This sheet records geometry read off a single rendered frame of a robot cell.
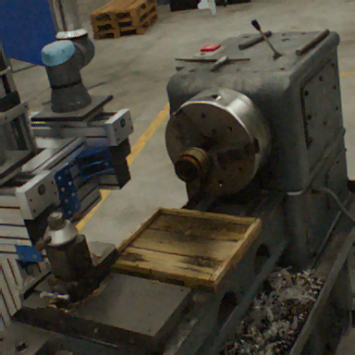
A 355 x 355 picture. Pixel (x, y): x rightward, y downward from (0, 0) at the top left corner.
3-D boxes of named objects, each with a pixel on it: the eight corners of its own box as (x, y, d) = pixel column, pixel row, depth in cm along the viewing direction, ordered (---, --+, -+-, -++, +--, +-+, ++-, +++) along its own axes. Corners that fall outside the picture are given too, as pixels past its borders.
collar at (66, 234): (60, 225, 136) (56, 214, 134) (85, 229, 132) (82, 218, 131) (37, 243, 129) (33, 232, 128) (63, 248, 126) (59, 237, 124)
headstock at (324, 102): (244, 118, 254) (231, 32, 239) (350, 122, 231) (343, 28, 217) (176, 181, 206) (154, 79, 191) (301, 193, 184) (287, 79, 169)
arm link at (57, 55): (42, 87, 202) (32, 50, 197) (58, 75, 215) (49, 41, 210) (74, 83, 200) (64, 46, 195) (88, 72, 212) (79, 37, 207)
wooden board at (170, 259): (161, 216, 184) (158, 205, 183) (263, 229, 167) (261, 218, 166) (104, 271, 160) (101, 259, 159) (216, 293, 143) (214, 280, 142)
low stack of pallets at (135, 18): (116, 24, 1047) (111, 0, 1030) (161, 18, 1031) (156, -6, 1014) (92, 41, 933) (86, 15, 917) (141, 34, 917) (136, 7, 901)
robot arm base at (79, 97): (43, 113, 207) (36, 88, 203) (67, 99, 220) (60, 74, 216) (78, 112, 201) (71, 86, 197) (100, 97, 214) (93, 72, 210)
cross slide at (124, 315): (58, 274, 151) (54, 260, 150) (196, 303, 131) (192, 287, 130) (12, 314, 138) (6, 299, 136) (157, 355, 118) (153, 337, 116)
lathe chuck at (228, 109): (180, 169, 194) (177, 83, 180) (265, 191, 182) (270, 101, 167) (166, 181, 187) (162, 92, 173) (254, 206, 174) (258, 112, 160)
